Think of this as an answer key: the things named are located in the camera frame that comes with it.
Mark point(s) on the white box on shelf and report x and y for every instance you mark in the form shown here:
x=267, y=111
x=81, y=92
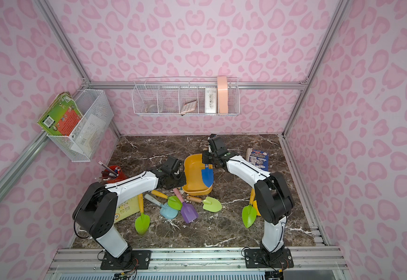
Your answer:
x=210, y=100

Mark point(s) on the purple shovel pink handle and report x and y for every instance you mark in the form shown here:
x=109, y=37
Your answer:
x=188, y=211

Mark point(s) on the blue shovel wooden handle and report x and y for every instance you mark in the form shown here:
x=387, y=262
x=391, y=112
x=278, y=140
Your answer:
x=207, y=176

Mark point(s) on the light blue plastic shovel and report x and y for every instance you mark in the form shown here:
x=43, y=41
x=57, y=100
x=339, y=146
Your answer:
x=165, y=210

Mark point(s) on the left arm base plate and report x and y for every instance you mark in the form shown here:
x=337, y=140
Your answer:
x=139, y=259

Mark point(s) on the red pen holder cup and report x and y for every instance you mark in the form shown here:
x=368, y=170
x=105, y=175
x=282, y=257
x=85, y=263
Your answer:
x=112, y=174

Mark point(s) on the yellow plastic storage box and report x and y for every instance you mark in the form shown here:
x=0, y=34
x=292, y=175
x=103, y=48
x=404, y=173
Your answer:
x=192, y=168

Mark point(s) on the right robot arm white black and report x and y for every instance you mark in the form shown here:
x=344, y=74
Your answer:
x=274, y=199

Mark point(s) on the pink box on shelf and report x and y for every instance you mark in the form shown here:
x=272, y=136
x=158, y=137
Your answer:
x=222, y=94

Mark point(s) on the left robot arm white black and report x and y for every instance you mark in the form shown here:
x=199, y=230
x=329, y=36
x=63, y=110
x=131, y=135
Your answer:
x=96, y=210

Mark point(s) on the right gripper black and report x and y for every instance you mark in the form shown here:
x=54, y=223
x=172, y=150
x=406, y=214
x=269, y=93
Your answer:
x=210, y=158

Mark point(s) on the white mesh wall basket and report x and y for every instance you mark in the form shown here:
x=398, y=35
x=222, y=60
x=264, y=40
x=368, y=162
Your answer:
x=90, y=101

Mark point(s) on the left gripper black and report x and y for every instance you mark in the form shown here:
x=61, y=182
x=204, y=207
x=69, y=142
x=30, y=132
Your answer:
x=175, y=171

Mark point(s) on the white papers in basket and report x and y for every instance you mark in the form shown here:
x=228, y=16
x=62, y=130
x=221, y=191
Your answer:
x=86, y=135

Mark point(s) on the small pink calculator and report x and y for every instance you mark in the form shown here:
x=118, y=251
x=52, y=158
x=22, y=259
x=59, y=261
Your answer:
x=189, y=107

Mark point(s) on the yellow green booklet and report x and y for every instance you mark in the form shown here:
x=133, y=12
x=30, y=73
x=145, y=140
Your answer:
x=126, y=209

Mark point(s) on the round clear object on shelf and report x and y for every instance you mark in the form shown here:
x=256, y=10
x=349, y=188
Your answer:
x=152, y=107

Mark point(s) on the light green shovel wooden handle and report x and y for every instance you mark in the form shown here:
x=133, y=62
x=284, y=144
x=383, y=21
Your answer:
x=209, y=204

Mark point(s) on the green red book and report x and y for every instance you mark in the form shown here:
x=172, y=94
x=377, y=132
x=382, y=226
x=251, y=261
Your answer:
x=62, y=117

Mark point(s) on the white wire wall shelf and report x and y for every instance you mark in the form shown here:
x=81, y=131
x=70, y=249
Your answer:
x=171, y=94

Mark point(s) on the blue white book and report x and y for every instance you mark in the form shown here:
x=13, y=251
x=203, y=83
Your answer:
x=258, y=158

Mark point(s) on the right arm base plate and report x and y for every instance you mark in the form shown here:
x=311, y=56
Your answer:
x=259, y=258

